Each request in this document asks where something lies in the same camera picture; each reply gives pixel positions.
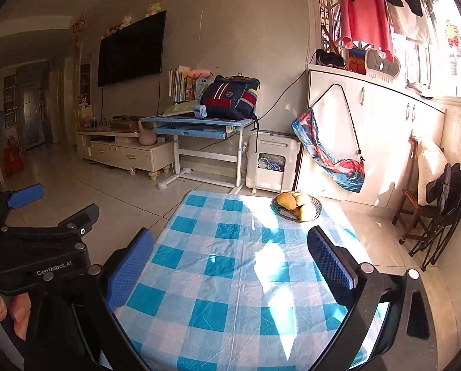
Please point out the red knot wall ornament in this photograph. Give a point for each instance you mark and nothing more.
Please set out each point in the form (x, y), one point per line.
(77, 24)

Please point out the white floor appliance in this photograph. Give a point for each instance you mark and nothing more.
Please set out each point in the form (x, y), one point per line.
(271, 145)

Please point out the cream television cabinet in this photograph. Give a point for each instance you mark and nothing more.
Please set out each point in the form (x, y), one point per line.
(126, 154)

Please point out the navy red backpack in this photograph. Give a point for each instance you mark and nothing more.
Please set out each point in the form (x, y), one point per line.
(230, 98)

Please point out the red hanging garment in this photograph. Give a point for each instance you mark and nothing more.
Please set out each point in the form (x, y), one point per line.
(366, 19)

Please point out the white plastic basket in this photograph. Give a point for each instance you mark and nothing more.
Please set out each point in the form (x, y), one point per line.
(383, 65)

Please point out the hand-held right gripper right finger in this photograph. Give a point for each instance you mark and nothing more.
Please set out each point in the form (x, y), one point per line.
(329, 262)

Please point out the black wall television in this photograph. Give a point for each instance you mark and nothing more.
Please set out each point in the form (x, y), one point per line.
(132, 48)

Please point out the orange blue box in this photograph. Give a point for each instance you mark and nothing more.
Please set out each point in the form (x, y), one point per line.
(357, 62)

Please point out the pale yellow fruit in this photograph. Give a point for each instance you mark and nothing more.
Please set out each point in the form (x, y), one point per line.
(303, 199)

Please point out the yellow mango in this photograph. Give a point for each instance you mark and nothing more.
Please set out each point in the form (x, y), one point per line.
(286, 201)

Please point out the row of books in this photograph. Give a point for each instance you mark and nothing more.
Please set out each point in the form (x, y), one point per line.
(180, 85)

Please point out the white pillow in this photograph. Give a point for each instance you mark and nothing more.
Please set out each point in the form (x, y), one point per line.
(429, 170)

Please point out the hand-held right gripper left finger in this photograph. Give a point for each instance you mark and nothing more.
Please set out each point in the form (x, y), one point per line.
(132, 270)

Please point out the green book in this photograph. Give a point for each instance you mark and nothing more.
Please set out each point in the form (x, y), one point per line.
(180, 109)

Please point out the woven fruit basket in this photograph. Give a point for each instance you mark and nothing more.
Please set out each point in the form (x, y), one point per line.
(280, 213)

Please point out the blue white study desk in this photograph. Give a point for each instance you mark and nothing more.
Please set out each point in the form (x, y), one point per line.
(199, 123)

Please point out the white green plush toy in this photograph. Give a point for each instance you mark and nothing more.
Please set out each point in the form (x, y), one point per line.
(153, 9)

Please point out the person's left hand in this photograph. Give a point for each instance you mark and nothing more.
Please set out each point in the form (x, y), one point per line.
(21, 313)

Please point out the dark wooden chair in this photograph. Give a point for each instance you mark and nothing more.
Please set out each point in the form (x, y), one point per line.
(408, 205)

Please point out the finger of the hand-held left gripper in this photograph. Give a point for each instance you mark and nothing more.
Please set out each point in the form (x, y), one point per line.
(25, 196)
(60, 230)

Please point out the colourful printed sling bag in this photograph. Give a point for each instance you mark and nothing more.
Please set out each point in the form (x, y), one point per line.
(323, 150)

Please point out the pink kettlebell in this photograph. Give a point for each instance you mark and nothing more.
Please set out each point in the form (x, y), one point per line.
(148, 137)

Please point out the black shoes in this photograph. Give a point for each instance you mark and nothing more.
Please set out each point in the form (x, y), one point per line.
(329, 60)

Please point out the dark tray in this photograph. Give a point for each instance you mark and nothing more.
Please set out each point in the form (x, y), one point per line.
(125, 121)

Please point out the grey sneaker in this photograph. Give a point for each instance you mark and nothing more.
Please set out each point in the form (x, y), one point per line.
(418, 89)

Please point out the white low cabinet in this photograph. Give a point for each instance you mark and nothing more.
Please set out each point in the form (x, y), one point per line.
(385, 123)

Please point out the red plastic stool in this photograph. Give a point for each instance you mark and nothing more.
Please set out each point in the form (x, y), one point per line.
(13, 160)

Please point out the yellow orange fruit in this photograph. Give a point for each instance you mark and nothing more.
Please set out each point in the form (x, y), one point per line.
(308, 211)

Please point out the pink plush toy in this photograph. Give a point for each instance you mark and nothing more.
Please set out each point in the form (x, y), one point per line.
(199, 73)

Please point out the black folding chair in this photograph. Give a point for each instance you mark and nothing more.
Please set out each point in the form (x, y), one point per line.
(451, 197)

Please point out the grey door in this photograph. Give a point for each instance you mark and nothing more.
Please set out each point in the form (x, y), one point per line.
(32, 116)

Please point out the red window decoration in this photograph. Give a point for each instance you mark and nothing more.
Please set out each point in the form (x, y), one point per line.
(452, 34)

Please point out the blue white checkered tablecloth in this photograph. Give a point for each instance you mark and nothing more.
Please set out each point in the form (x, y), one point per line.
(230, 278)

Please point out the beige hanging garment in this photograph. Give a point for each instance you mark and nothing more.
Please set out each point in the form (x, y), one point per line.
(412, 23)

